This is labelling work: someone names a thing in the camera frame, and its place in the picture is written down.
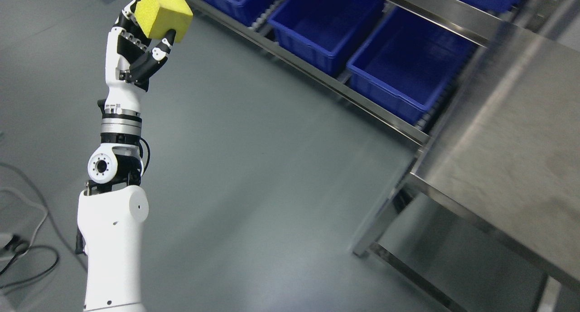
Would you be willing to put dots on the stainless steel table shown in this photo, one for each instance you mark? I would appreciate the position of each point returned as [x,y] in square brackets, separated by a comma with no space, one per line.
[504,157]

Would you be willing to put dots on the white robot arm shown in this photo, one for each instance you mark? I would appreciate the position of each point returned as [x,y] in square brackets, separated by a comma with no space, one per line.
[111,212]

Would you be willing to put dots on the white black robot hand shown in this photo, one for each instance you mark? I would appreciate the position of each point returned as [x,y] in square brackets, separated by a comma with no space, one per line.
[130,62]

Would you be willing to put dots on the blue bin shelf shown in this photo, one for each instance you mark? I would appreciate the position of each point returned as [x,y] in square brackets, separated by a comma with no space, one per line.
[325,33]
[407,63]

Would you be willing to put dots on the notched yellow foam block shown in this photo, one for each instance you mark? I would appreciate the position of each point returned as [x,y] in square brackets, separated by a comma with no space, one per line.
[156,17]

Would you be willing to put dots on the blue bin middle shelf right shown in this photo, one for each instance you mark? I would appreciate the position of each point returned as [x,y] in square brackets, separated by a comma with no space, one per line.
[407,63]

